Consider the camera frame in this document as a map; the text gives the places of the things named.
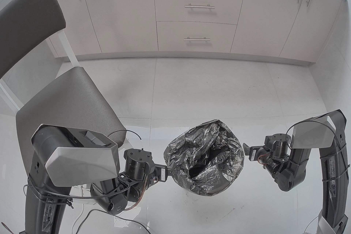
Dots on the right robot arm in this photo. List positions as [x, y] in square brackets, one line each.
[307, 137]

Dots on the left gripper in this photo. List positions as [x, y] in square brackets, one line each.
[162, 174]

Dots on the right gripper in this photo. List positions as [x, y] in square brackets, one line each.
[252, 154]

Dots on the black plastic bag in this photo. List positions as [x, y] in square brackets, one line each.
[214, 139]

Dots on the beige cabinet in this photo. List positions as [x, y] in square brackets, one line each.
[192, 22]

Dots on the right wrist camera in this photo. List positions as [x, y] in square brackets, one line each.
[268, 142]

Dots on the grey chair with white legs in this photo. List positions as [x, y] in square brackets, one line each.
[68, 101]

